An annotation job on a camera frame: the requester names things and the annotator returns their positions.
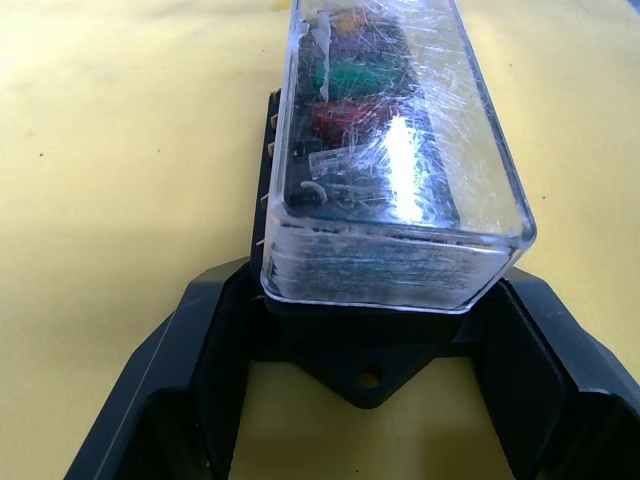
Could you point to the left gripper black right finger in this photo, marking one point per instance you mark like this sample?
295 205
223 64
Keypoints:
560 380

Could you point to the small green fuse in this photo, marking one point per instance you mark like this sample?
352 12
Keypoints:
355 76

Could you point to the clear plastic fuse box cover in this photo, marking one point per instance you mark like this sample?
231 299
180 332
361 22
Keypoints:
450 150

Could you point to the small orange fuse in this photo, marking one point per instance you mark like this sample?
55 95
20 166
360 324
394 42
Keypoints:
350 25

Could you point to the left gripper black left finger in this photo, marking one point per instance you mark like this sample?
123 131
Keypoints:
170 370

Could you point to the yellow foam mat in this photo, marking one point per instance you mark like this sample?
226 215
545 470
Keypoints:
125 150

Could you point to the small purple fuse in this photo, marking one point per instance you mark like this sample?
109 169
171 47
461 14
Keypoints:
357 48

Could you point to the small red fuse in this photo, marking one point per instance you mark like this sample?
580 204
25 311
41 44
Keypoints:
345 117

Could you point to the black fuse box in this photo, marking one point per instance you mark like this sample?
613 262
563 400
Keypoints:
345 335

